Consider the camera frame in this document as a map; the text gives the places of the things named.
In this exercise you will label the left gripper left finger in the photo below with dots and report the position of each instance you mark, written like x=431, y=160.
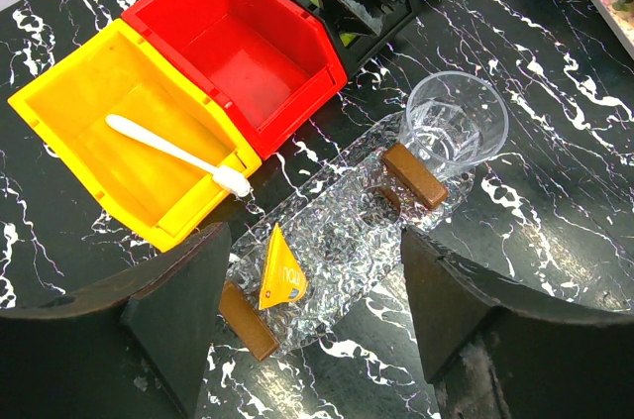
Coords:
x=132, y=345

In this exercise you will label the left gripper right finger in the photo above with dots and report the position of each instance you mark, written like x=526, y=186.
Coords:
x=495, y=348

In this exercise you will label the clear plastic cup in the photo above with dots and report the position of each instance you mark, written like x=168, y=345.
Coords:
x=452, y=122

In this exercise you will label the yellow toothpaste tube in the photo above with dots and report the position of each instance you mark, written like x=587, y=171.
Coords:
x=283, y=279

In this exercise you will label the clear acrylic toothbrush holder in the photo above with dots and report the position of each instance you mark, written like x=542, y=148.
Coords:
x=299, y=270

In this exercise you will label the clear acrylic oval tray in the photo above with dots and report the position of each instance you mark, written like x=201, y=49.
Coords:
x=344, y=227

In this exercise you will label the white toothbrush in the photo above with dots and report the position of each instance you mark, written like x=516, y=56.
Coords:
x=226, y=177

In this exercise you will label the red plastic bin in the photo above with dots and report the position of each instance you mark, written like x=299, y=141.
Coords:
x=269, y=64

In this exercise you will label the orange plastic bin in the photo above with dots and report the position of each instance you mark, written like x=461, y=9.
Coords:
x=115, y=81

